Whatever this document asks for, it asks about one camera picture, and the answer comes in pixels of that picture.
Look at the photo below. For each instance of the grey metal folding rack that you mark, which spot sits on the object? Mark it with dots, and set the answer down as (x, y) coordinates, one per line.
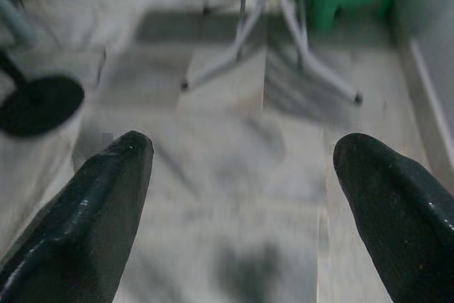
(273, 33)

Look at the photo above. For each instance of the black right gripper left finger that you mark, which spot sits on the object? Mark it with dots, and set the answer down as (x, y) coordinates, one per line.
(88, 218)

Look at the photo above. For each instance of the grey-blue metal leg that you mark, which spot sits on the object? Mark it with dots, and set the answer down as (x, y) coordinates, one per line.
(19, 21)

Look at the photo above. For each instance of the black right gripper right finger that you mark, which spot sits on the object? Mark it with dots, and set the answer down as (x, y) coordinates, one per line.
(393, 210)

